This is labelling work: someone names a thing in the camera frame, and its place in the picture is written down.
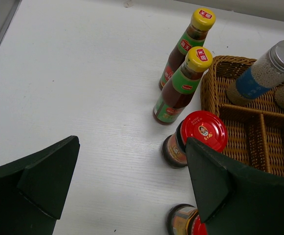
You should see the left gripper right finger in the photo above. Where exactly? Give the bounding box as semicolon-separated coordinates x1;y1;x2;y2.
186;138;284;235

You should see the far yellow-cap sauce bottle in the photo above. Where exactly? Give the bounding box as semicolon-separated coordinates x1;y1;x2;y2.
159;7;216;89

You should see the far red-lid chili jar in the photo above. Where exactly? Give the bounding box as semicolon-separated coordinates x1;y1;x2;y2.
161;110;228;169

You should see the yellow-cap sauce bottle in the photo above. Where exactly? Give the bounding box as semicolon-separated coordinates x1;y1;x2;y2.
159;7;216;89
153;47;213;125

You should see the near yellow-cap sauce bottle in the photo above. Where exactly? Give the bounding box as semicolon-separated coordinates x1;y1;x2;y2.
153;47;213;125

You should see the wicker basket tray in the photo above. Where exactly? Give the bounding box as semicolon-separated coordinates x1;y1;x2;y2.
200;55;284;177

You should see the red-lid chili jar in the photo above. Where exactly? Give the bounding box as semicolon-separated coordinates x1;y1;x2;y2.
161;110;228;169
166;204;208;235

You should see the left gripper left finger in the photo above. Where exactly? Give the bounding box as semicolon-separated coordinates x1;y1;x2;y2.
0;136;80;235

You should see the near red-lid chili jar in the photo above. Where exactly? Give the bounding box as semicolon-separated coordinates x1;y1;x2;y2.
166;204;208;235

